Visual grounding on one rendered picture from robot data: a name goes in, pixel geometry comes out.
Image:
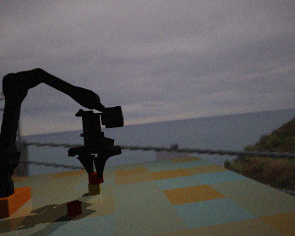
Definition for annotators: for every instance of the yellow cube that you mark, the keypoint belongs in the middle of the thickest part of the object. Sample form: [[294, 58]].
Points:
[[94, 189]]

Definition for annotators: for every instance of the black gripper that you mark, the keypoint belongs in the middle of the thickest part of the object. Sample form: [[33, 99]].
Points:
[[93, 141]]

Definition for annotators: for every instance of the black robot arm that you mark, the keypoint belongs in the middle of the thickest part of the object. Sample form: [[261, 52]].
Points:
[[15, 88]]

